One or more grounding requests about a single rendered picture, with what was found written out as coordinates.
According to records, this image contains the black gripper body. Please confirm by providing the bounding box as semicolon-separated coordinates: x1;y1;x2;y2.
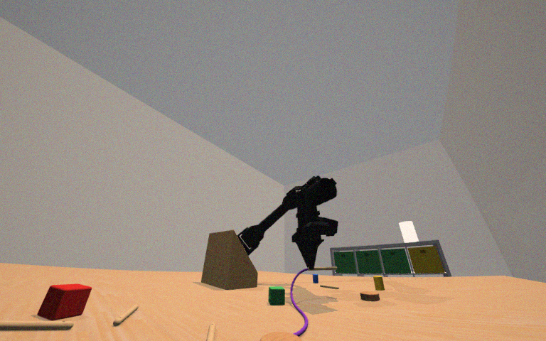
291;206;333;242

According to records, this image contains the yellow cylinder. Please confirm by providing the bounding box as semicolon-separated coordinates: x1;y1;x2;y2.
373;276;385;291

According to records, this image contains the green block with hole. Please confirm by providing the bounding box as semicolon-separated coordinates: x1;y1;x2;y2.
268;287;285;305

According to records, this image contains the red block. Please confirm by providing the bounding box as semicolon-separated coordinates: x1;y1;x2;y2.
37;283;92;321

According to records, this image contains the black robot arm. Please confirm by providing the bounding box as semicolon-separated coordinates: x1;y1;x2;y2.
237;176;338;255

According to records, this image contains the purple cord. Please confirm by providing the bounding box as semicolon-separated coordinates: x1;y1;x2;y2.
290;266;337;337

